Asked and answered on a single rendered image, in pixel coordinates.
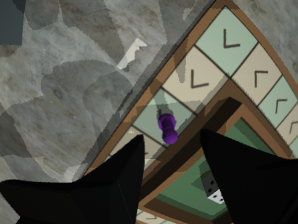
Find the grey die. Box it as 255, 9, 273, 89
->
201, 172, 225, 204

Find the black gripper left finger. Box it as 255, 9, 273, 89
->
0, 135, 145, 224

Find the purple game pawn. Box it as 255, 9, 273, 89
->
157, 113, 178, 144

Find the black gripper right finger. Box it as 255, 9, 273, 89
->
201, 128, 298, 224

